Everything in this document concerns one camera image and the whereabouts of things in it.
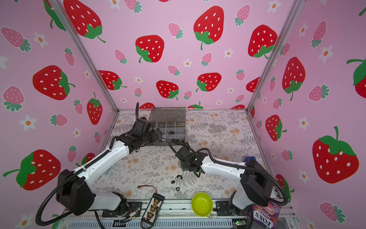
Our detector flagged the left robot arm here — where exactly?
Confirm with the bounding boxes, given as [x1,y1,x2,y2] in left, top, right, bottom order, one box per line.
[35,117,162,226]

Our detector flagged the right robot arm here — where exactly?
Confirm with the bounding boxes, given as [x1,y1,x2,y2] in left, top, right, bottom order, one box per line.
[168,142,289,216]

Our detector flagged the grey compartment organizer box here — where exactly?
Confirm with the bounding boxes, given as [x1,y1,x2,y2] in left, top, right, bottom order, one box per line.
[149,107,186,146]

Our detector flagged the lime green bowl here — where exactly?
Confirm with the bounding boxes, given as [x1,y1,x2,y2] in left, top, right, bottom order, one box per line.
[191,192,213,217]

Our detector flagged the blue box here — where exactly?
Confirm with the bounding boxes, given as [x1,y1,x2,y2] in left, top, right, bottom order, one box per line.
[243,156,256,163]

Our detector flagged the black battery charger board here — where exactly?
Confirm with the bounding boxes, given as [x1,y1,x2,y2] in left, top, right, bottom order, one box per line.
[140,193,165,229]

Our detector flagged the purple Fox's candy bag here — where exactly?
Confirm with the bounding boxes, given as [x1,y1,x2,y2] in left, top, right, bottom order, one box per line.
[248,202,282,229]

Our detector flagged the red black wire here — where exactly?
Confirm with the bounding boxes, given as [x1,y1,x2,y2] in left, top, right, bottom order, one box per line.
[138,185,158,195]

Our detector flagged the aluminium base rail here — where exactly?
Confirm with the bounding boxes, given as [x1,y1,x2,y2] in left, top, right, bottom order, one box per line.
[55,199,302,229]

